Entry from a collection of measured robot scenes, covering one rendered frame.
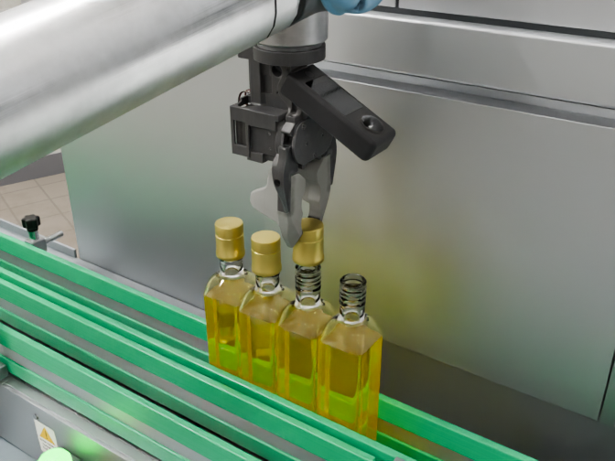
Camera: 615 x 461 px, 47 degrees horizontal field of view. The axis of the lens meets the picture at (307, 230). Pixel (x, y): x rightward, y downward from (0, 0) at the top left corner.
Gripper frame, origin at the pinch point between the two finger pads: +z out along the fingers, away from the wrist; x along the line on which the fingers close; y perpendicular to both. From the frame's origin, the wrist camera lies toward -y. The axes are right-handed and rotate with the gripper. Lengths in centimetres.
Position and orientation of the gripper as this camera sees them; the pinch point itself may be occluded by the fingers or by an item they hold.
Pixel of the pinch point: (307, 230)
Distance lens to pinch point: 77.3
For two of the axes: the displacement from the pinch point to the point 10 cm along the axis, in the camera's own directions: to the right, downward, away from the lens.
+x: -5.6, 3.9, -7.3
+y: -8.3, -2.6, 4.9
